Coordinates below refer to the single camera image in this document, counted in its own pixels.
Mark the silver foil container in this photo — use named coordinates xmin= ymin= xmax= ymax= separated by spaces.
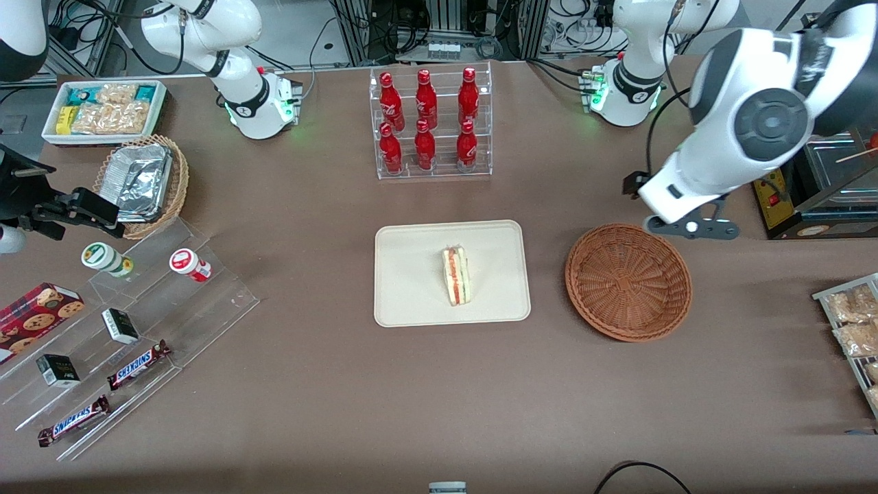
xmin=108 ymin=143 xmax=172 ymax=224

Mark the clear acrylic bottle rack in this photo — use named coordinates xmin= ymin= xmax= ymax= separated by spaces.
xmin=369 ymin=62 xmax=493 ymax=180

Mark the red cola bottle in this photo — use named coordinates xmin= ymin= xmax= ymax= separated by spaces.
xmin=379 ymin=71 xmax=404 ymax=131
xmin=414 ymin=119 xmax=437 ymax=171
xmin=416 ymin=69 xmax=438 ymax=130
xmin=458 ymin=67 xmax=479 ymax=128
xmin=379 ymin=122 xmax=403 ymax=174
xmin=456 ymin=120 xmax=478 ymax=170

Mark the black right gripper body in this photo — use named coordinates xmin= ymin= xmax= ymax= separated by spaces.
xmin=0 ymin=143 xmax=57 ymax=222

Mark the clear cracker packet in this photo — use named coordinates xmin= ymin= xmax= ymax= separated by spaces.
xmin=113 ymin=101 xmax=153 ymax=134
xmin=72 ymin=103 xmax=121 ymax=134
xmin=96 ymin=84 xmax=139 ymax=105

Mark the small black carton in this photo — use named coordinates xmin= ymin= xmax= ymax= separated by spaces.
xmin=36 ymin=353 xmax=81 ymax=388
xmin=102 ymin=308 xmax=140 ymax=345

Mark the steel food pan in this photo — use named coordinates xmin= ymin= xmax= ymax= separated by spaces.
xmin=806 ymin=136 xmax=875 ymax=187

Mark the clear acrylic stepped stand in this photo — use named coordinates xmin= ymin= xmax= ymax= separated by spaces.
xmin=0 ymin=216 xmax=260 ymax=462

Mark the green lid sunflower jar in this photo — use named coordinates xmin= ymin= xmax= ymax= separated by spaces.
xmin=81 ymin=242 xmax=134 ymax=278

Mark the white plastic snack bin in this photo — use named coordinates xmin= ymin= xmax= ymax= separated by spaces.
xmin=41 ymin=80 xmax=169 ymax=147

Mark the black cable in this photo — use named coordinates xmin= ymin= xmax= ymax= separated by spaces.
xmin=593 ymin=461 xmax=691 ymax=494

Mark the triangular sandwich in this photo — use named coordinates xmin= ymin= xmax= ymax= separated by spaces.
xmin=441 ymin=246 xmax=471 ymax=307

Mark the cream rectangular tray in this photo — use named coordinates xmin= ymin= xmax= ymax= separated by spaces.
xmin=374 ymin=220 xmax=532 ymax=329

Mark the black hot food appliance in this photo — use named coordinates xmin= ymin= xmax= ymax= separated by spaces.
xmin=751 ymin=130 xmax=878 ymax=241

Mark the light wicker basket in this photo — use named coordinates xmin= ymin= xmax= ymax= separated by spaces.
xmin=93 ymin=134 xmax=190 ymax=241

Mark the brown wicker basket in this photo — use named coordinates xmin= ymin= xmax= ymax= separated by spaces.
xmin=565 ymin=223 xmax=693 ymax=342

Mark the metal snack rack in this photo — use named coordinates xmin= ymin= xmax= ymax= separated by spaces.
xmin=813 ymin=273 xmax=878 ymax=419

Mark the Snickers chocolate bar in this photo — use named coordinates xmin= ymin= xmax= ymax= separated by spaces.
xmin=38 ymin=395 xmax=110 ymax=448
xmin=106 ymin=340 xmax=172 ymax=392

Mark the red lid white jar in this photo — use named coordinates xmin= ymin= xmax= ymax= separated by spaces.
xmin=169 ymin=248 xmax=213 ymax=283

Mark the red tartan cookie box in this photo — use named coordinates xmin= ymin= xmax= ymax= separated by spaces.
xmin=0 ymin=282 xmax=85 ymax=364

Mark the aluminium frame rack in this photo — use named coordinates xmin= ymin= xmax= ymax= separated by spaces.
xmin=333 ymin=0 xmax=549 ymax=66

